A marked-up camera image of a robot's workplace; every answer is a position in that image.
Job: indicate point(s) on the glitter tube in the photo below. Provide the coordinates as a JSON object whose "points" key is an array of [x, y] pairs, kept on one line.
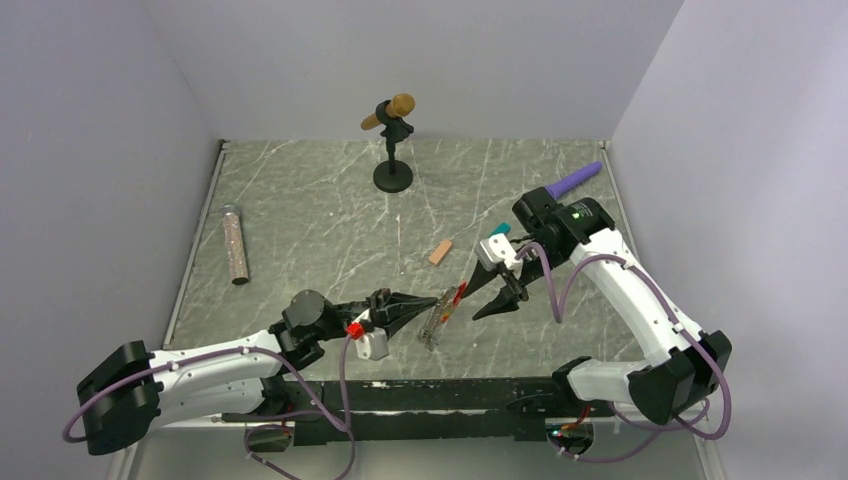
{"points": [[236, 253]]}

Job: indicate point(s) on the peach block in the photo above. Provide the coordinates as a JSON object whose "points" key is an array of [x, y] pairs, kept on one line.
{"points": [[440, 252]]}

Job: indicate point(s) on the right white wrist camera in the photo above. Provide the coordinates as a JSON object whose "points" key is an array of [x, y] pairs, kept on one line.
{"points": [[495, 251]]}

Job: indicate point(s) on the black microphone stand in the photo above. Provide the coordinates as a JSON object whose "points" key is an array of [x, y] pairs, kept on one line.
{"points": [[392, 175]]}

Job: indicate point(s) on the teal block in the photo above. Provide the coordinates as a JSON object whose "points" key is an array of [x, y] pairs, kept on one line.
{"points": [[503, 228]]}

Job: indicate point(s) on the brown microphone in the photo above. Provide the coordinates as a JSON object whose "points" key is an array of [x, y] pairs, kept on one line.
{"points": [[399, 106]]}

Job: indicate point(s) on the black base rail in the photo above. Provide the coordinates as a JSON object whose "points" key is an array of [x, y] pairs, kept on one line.
{"points": [[522, 408]]}

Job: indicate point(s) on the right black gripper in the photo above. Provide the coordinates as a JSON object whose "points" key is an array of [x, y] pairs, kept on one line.
{"points": [[506, 301]]}

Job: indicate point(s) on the red carabiner keyring with chain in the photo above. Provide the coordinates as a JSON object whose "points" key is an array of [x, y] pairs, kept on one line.
{"points": [[429, 333]]}

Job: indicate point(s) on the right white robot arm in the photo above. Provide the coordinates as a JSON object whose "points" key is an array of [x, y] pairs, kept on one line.
{"points": [[682, 365]]}

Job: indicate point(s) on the purple cylinder handle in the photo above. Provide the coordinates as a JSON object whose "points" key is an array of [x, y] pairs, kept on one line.
{"points": [[571, 181]]}

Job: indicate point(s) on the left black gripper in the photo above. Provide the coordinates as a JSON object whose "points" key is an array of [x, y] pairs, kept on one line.
{"points": [[392, 310]]}

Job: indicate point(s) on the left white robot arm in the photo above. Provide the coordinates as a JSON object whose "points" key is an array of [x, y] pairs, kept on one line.
{"points": [[135, 390]]}

